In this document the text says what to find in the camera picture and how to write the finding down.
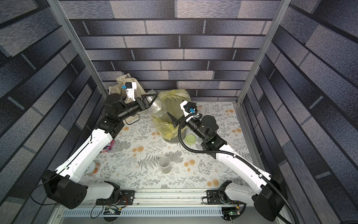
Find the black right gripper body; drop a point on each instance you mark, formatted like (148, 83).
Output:
(183, 120)

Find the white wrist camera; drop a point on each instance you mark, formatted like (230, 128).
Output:
(130, 88)
(190, 111)

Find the grey mesh waste bin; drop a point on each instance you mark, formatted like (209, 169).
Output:
(176, 139)

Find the glass jar with green lid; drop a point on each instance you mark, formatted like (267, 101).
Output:
(158, 110)

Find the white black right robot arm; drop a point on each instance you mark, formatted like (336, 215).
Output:
(268, 192)

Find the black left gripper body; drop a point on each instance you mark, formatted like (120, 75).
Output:
(141, 108)

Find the short frosted plastic cup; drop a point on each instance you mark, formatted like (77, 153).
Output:
(165, 164)

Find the yellow plastic bin liner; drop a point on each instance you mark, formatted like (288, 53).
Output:
(172, 100)

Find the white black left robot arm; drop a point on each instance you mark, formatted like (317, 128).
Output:
(63, 185)

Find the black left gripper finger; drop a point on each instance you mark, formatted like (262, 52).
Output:
(149, 96)
(149, 102)

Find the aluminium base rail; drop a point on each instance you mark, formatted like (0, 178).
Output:
(155, 203)

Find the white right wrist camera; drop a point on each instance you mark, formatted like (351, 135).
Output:
(190, 111)

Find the purple snack packet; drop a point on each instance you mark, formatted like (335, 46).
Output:
(108, 147)

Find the tall clear plastic jar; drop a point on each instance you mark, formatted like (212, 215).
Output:
(203, 111)

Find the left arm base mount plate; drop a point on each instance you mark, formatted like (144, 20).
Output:
(119, 198)

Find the green jar lid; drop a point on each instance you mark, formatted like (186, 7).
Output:
(190, 139)

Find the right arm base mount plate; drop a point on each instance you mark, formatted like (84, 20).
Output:
(216, 197)

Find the floral patterned table mat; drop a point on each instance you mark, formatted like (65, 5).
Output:
(133, 162)

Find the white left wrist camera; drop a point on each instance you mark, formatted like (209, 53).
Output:
(130, 88)

